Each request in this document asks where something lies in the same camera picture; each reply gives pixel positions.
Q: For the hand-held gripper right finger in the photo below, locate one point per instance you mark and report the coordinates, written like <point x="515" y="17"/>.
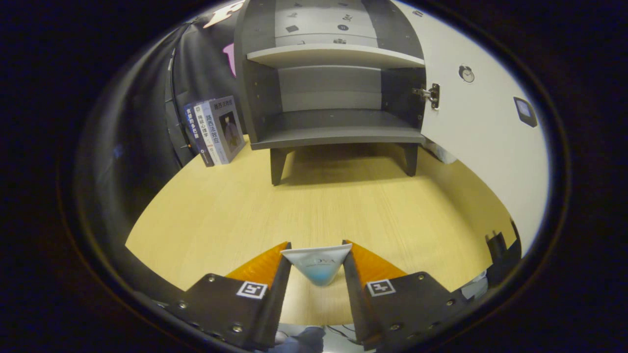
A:
<point x="355" y="304"/>

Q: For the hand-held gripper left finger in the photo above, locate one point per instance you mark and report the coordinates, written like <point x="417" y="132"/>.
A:
<point x="277" y="304"/>

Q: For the blue and white tube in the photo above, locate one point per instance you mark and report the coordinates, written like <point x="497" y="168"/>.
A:
<point x="316" y="262"/>

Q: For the white cabinet door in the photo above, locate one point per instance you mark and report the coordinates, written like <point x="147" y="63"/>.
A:
<point x="481" y="147"/>

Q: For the person's blue trouser leg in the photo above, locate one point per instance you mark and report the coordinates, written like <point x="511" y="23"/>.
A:
<point x="306" y="340"/>

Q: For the dark grey cabinet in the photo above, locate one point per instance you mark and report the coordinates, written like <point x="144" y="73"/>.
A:
<point x="333" y="130"/>

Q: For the grey book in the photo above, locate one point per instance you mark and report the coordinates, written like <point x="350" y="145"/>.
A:
<point x="228" y="127"/>

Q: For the white book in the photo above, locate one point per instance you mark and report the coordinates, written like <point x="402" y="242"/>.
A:
<point x="208" y="132"/>

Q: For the metal door hinge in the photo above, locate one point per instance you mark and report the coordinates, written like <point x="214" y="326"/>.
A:
<point x="431" y="94"/>

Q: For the white cabinet shelf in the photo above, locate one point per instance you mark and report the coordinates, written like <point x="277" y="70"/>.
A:
<point x="333" y="56"/>

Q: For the black backdrop cloth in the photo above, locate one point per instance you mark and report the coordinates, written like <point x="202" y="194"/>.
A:
<point x="196" y="63"/>

